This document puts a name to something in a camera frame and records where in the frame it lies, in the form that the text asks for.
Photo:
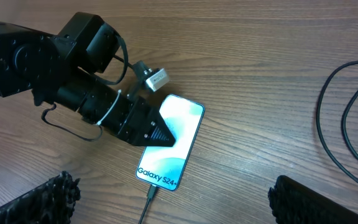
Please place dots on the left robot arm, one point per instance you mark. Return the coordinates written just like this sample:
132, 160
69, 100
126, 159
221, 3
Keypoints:
65, 69

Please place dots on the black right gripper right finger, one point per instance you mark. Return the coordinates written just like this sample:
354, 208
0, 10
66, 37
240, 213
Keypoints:
293, 203

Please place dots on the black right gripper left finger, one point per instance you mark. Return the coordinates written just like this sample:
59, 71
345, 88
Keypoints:
53, 202

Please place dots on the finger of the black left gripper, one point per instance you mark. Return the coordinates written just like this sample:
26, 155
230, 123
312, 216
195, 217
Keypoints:
149, 129

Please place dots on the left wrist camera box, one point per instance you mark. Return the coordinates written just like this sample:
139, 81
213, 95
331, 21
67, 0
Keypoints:
157, 80

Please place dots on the Galaxy S24+ smartphone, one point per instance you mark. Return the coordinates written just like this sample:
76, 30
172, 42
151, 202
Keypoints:
164, 166

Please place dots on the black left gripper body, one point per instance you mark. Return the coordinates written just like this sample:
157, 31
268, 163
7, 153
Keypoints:
117, 120

